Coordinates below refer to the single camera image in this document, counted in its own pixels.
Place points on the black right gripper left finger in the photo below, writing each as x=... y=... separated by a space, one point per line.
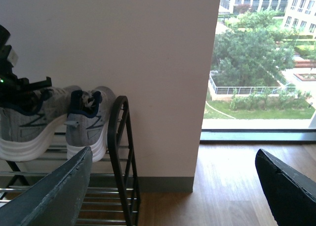
x=56 y=199

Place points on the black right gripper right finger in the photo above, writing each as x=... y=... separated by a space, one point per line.
x=291 y=195

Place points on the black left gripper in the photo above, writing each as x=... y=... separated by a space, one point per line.
x=16 y=90

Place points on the grey knit sneaker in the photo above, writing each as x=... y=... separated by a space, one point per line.
x=87 y=121
x=28 y=123

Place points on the black metal shoe rack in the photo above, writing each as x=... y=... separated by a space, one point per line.
x=113 y=194

